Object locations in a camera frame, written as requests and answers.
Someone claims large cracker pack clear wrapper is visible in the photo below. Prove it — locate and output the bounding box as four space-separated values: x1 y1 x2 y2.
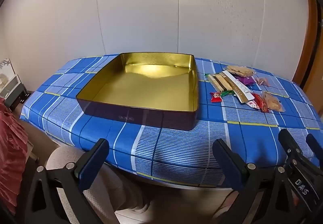
226 65 256 77

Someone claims orange-ended clear candy packet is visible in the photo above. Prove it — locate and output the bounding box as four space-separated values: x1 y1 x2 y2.
256 77 269 86

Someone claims small red candy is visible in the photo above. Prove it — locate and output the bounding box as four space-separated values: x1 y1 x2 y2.
210 92 222 103

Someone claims red ruffled fabric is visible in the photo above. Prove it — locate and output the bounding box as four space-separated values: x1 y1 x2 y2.
0 98 28 214

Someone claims white bedside cabinet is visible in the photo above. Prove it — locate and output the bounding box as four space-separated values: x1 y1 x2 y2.
1 58 29 110

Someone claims long white brown snack bar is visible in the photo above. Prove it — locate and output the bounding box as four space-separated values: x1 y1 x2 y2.
220 71 255 104

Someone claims brown pastry clear wrapper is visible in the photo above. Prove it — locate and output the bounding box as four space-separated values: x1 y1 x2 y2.
262 91 285 112

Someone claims red snack bar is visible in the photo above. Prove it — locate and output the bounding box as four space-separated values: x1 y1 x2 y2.
247 93 268 112

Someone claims blue plaid tablecloth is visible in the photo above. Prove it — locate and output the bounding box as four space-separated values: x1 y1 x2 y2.
20 54 322 187

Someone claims purple snack packet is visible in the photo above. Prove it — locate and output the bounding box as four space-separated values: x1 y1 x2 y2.
234 75 255 87

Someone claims green-ended cracker pack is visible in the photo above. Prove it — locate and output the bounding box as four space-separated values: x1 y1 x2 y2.
205 73 234 97

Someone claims gold metal tin box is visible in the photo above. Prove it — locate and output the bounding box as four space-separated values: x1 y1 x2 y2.
76 52 199 130

